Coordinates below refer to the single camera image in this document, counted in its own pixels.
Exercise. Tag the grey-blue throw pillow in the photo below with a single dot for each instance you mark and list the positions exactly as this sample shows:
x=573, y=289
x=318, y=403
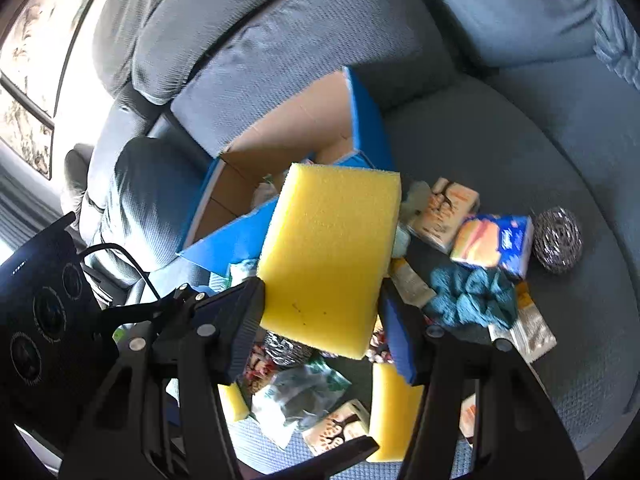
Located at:
x=145, y=200
x=500, y=10

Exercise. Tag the steel wool scrubber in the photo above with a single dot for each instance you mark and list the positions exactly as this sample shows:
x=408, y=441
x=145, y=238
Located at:
x=557, y=240
x=285, y=350

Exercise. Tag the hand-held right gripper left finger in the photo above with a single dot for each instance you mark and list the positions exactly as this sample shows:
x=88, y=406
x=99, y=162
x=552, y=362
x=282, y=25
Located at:
x=240, y=330

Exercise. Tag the grey cushion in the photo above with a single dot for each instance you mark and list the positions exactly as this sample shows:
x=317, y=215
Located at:
x=77, y=175

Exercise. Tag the red print packet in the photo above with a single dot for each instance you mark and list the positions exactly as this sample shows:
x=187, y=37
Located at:
x=257, y=365

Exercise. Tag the grey curtain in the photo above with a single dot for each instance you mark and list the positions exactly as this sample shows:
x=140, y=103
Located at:
x=25, y=210

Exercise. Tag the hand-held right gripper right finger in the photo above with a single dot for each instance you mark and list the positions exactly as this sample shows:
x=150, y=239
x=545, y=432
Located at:
x=402, y=340

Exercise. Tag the teal scrunchie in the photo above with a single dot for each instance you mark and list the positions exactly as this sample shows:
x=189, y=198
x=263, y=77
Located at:
x=470, y=297

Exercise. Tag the blue cardboard box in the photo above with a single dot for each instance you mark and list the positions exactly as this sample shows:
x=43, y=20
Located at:
x=300, y=125

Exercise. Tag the yellow sponge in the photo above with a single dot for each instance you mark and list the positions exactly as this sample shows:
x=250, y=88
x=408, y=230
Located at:
x=325, y=250
x=235, y=402
x=395, y=420

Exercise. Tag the blue orange tissue pack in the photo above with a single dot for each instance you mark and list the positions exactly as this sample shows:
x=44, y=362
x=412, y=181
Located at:
x=490, y=245

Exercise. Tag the blue ribbed blanket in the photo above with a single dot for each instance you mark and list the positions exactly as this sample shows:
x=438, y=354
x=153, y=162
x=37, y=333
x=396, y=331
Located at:
x=617, y=40

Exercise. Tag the framed wall picture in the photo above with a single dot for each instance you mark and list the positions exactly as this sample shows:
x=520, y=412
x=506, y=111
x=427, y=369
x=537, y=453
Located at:
x=25, y=135
x=45, y=35

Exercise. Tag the grey-blue sofa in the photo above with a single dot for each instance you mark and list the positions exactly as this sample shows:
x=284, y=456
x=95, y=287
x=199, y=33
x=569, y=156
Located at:
x=500, y=135

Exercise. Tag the crumpled white yellow packet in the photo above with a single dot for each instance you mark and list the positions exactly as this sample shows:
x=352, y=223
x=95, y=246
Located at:
x=530, y=330

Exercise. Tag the small tree-print tissue packet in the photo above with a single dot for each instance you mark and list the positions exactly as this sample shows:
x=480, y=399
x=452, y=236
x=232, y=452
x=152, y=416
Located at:
x=469, y=415

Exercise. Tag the large tree-print tissue packet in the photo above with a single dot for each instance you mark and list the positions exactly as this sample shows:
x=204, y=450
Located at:
x=340, y=425

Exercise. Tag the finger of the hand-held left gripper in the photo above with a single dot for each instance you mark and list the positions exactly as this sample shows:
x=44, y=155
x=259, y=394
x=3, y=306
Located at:
x=335, y=462
x=145, y=312

